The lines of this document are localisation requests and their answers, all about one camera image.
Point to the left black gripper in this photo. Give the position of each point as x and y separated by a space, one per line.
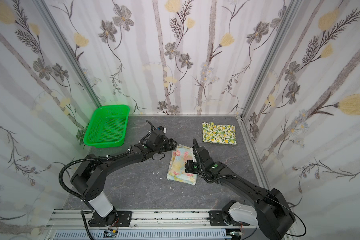
167 144

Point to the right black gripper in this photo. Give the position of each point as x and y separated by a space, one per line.
198 151

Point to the pastel floral skirt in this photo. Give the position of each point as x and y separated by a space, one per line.
177 170

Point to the lemon print yellow skirt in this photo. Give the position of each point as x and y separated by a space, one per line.
219 134

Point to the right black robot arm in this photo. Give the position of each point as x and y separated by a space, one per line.
268 209

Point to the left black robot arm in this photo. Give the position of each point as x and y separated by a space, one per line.
90 177

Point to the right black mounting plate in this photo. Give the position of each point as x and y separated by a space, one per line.
216 218

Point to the black mounting plate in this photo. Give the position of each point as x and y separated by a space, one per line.
124 219
216 218

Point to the green plastic basket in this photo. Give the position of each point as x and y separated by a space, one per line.
107 127

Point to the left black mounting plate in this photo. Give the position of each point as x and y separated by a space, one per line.
124 219

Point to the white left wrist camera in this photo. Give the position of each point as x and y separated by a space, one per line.
163 129

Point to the white slotted cable duct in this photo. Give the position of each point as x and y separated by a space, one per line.
176 234

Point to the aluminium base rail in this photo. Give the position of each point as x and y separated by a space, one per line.
144 219

